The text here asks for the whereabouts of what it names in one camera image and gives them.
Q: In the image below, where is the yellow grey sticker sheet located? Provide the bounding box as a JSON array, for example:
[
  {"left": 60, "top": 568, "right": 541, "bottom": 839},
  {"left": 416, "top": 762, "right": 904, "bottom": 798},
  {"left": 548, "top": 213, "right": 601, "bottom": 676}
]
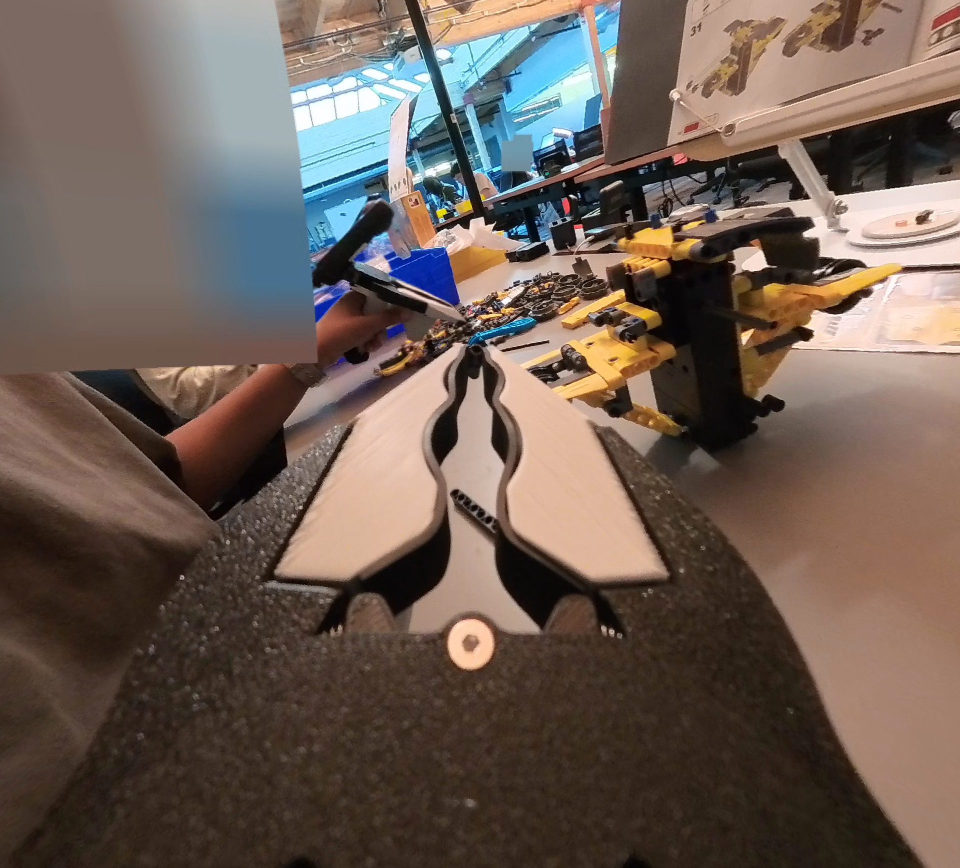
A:
[{"left": 808, "top": 268, "right": 960, "bottom": 356}]

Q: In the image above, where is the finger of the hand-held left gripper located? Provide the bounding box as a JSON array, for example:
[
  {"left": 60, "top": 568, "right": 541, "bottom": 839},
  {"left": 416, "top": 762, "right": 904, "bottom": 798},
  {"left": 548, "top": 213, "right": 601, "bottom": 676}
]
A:
[
  {"left": 388, "top": 307, "right": 468, "bottom": 341},
  {"left": 357, "top": 263, "right": 464, "bottom": 319}
]

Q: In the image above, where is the short black toy beam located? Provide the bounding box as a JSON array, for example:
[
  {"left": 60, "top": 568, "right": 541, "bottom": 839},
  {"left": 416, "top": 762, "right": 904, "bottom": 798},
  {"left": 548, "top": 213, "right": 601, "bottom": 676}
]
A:
[{"left": 448, "top": 487, "right": 501, "bottom": 533}]

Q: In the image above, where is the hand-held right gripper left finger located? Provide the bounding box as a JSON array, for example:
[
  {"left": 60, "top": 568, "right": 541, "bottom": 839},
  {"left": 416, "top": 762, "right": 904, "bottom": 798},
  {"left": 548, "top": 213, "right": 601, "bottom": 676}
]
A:
[{"left": 272, "top": 343, "right": 477, "bottom": 605}]

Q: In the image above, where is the white paper sign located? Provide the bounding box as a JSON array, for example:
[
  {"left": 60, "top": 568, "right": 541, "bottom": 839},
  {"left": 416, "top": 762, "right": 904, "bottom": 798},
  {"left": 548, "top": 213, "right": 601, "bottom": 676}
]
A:
[{"left": 386, "top": 91, "right": 421, "bottom": 205}]

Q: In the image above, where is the light blue toy tool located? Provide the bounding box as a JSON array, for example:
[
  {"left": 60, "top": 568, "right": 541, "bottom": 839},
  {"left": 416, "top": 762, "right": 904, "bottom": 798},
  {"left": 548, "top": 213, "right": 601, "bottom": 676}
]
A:
[{"left": 468, "top": 318, "right": 538, "bottom": 348}]

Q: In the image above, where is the yellow cardboard box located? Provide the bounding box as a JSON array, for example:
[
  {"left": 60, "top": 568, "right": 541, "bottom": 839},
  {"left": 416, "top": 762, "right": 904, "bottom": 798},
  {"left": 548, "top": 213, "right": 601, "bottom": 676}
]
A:
[{"left": 442, "top": 244, "right": 520, "bottom": 284}]

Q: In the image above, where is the yellow toy brick vehicle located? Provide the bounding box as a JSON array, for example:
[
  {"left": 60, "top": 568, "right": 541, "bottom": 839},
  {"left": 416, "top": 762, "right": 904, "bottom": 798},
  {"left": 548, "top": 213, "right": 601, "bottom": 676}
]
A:
[{"left": 521, "top": 206, "right": 905, "bottom": 452}]

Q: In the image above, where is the clear plastic bag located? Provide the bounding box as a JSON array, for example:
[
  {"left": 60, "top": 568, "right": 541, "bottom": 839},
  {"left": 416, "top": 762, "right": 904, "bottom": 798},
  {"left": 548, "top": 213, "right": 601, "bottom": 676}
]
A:
[{"left": 448, "top": 217, "right": 520, "bottom": 255}]

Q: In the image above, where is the person's brown shirt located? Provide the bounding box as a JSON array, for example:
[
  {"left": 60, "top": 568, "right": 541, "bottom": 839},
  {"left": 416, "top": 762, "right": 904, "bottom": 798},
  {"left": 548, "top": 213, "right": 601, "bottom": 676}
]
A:
[{"left": 0, "top": 371, "right": 220, "bottom": 868}]

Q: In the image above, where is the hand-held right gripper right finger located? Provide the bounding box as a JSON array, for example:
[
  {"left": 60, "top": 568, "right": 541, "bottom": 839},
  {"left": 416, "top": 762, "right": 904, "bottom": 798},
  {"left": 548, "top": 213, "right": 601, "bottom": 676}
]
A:
[{"left": 478, "top": 345, "right": 672, "bottom": 608}]

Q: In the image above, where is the black metal pole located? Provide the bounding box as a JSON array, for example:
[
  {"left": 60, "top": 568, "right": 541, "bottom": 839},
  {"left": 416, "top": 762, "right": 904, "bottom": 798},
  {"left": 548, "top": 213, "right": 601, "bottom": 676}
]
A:
[{"left": 375, "top": 0, "right": 494, "bottom": 227}]

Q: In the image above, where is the white document stand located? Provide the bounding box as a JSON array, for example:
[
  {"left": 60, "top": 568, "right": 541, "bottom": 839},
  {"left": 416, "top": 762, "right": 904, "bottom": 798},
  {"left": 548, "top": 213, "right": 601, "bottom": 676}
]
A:
[{"left": 669, "top": 91, "right": 960, "bottom": 269}]

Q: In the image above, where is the grey partition board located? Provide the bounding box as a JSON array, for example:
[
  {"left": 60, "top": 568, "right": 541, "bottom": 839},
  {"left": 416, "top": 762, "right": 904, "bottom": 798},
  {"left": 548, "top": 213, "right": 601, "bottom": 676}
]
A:
[{"left": 603, "top": 0, "right": 819, "bottom": 167}]

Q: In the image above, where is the blue plastic bin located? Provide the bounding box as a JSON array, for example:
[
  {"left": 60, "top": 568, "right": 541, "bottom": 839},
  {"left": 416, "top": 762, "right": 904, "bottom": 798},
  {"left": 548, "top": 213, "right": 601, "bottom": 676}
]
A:
[{"left": 311, "top": 245, "right": 460, "bottom": 325}]

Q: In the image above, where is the person's left hand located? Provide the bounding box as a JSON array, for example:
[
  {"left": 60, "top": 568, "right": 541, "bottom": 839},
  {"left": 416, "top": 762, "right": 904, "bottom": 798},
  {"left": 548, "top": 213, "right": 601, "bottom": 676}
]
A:
[{"left": 317, "top": 296, "right": 411, "bottom": 365}]

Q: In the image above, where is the orange cardboard box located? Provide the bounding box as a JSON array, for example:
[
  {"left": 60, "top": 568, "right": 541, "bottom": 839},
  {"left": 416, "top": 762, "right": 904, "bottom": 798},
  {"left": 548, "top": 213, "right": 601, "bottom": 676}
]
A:
[{"left": 390, "top": 193, "right": 438, "bottom": 250}]

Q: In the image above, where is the pile of toy brick parts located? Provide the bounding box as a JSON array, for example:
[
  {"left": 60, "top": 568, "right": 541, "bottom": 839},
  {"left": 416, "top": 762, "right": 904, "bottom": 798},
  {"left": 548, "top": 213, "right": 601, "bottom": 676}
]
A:
[{"left": 373, "top": 268, "right": 610, "bottom": 378}]

